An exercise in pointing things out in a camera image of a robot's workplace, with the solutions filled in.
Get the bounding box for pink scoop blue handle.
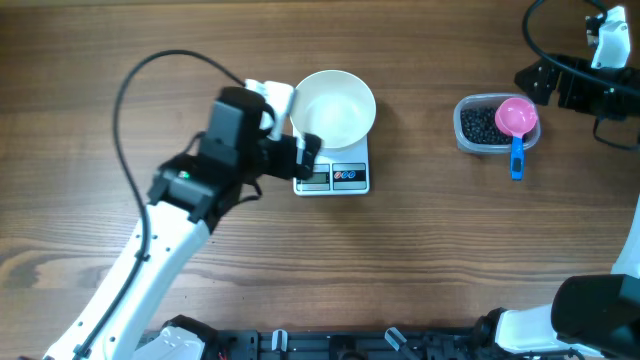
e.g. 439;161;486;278
494;97;538;181

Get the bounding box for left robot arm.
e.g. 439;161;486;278
45;80;321;359

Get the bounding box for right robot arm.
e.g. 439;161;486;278
466;55;639;359

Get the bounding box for white digital kitchen scale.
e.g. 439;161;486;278
293;137;370;197

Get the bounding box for white bowl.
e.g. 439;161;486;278
290;70;377;149

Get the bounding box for black beans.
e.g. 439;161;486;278
460;107;512;145

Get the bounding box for clear plastic container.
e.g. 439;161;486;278
453;93;527;155

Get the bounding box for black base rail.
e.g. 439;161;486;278
134;327;586;360

